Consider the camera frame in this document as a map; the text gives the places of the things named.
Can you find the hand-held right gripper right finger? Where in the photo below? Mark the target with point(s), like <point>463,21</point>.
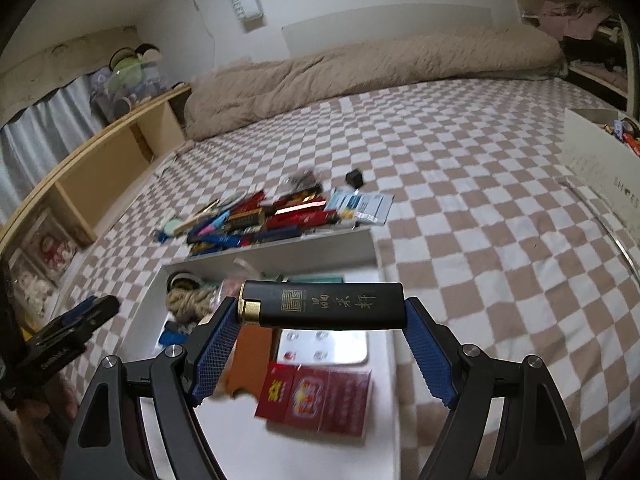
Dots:
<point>430,355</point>

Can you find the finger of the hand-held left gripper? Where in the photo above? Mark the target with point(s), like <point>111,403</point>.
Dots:
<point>85,317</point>

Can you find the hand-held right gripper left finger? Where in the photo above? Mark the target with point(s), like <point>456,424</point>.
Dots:
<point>215,350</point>

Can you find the clear plastic case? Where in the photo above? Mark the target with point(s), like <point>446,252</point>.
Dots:
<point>340,350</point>

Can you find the red cigarette pack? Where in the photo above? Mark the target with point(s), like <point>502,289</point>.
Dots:
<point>315,400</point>

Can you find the black gold lighter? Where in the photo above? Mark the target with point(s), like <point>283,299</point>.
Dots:
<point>325,306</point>

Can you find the pile of lighters and knives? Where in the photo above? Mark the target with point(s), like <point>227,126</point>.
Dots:
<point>250,225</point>

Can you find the shallow white box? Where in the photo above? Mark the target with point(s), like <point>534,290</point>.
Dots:
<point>320,260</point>

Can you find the brown leather case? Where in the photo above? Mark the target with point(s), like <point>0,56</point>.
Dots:
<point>250,360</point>

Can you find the pink pill bag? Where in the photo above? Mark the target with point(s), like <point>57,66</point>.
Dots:
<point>231,290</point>

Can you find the framed red picture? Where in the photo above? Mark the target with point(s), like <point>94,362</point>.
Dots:
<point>50,247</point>

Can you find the dark green lighter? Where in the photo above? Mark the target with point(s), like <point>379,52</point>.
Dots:
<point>315,279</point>

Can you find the checkered bed sheet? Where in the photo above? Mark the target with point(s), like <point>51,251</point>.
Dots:
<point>475,210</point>

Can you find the wooden bedside shelf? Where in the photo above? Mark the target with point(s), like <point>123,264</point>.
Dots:
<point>100,160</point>

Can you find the white blue packet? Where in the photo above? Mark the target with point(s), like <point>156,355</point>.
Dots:
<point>362,207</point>

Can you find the dark purple pouch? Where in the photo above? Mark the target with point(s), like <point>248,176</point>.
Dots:
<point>300,182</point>

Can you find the black cube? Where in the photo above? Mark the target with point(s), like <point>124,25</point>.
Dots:
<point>355,178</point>

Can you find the grey curtain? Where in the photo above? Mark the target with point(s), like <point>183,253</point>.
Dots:
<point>45,120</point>

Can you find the clear plastic storage bin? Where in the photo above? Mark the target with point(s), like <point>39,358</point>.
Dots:
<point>125,100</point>

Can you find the tall white cardboard box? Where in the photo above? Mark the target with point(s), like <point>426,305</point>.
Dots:
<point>590,155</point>

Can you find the beige fuzzy blanket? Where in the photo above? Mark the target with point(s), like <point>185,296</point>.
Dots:
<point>375,70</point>

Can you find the open wardrobe shelf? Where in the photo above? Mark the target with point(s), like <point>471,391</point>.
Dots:
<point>575,15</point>

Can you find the white wall board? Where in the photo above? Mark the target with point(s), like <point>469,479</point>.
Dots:
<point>385,25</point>

